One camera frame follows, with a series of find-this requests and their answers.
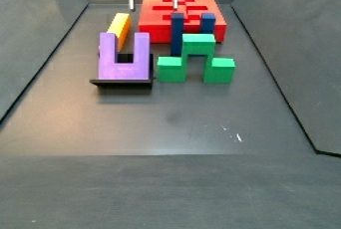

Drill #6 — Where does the black angled fixture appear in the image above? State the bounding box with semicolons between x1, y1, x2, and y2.
89;55;155;89

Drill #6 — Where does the yellow bar block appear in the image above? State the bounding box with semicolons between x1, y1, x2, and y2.
108;13;131;51

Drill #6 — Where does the green stepped arch block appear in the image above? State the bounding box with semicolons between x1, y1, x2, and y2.
158;34;235;84

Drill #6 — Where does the purple U-shaped block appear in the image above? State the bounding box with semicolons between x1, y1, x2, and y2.
99;32;151;81

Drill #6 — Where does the red slotted board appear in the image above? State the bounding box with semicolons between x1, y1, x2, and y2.
139;0;227;44

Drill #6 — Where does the blue U-shaped block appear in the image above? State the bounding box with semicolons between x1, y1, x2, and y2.
170;13;215;57

